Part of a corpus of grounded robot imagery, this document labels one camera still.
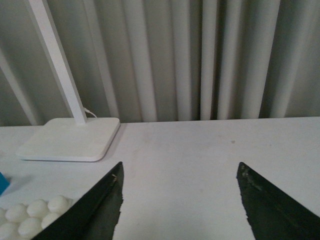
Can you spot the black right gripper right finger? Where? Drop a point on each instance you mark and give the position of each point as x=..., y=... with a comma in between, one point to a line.
x=271, y=213

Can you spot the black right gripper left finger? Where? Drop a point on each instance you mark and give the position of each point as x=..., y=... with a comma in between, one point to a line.
x=95, y=215

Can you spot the blue three-stud block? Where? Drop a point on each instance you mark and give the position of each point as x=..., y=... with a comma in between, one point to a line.
x=5, y=182

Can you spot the white desk lamp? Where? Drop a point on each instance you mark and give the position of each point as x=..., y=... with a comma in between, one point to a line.
x=76, y=139

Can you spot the grey pleated curtain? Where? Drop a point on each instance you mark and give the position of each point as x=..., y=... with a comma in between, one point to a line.
x=190, y=60

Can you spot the white studded base plate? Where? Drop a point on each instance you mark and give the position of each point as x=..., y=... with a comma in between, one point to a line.
x=25, y=221

